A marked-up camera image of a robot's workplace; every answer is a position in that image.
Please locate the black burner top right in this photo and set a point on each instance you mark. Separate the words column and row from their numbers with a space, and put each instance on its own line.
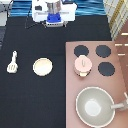
column 103, row 51

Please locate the black table mat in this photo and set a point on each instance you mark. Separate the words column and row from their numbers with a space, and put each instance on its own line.
column 32, row 69

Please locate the cream slotted spatula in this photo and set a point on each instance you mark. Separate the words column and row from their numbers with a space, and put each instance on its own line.
column 12, row 66

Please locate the black burner top left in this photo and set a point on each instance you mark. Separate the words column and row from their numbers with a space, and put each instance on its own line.
column 81, row 50

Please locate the black burner bottom right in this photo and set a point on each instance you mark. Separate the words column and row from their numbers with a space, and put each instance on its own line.
column 106, row 69

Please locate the white gripper body blue ring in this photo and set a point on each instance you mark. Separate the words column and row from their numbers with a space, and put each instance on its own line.
column 58, row 19

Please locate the grey wok pan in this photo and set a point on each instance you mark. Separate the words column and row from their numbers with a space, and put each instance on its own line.
column 96, row 108

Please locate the black burner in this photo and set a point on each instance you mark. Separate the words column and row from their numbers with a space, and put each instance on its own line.
column 106, row 69
column 103, row 51
column 81, row 50

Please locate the pink pot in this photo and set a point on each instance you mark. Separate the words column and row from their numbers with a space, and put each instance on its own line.
column 82, row 74

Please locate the pink stove board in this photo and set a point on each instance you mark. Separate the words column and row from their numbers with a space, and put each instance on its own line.
column 114, row 84

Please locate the cream round plate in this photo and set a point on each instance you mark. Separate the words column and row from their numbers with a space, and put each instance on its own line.
column 42, row 66

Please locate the pink pot lid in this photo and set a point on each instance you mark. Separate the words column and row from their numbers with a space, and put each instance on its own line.
column 83, row 63

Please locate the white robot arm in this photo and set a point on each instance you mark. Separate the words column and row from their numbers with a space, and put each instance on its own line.
column 53, row 13

